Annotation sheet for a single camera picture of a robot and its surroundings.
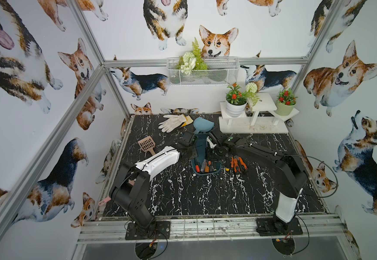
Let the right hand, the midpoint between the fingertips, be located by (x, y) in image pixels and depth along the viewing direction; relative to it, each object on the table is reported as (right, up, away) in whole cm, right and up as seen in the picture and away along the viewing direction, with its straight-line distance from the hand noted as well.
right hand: (204, 157), depth 87 cm
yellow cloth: (-11, +21, +30) cm, 38 cm away
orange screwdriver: (+22, -4, +5) cm, 23 cm away
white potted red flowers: (+18, +30, +5) cm, 35 cm away
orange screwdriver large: (+18, -5, +5) cm, 20 cm away
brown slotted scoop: (-36, +5, +18) cm, 41 cm away
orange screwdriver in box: (+16, -5, +8) cm, 19 cm away
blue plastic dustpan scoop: (-1, +18, +30) cm, 35 cm away
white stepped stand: (+43, +23, +33) cm, 59 cm away
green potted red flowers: (+47, +30, +5) cm, 56 cm away
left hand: (-6, +3, +4) cm, 8 cm away
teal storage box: (-2, -5, +5) cm, 7 cm away
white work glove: (-21, +20, +28) cm, 40 cm away
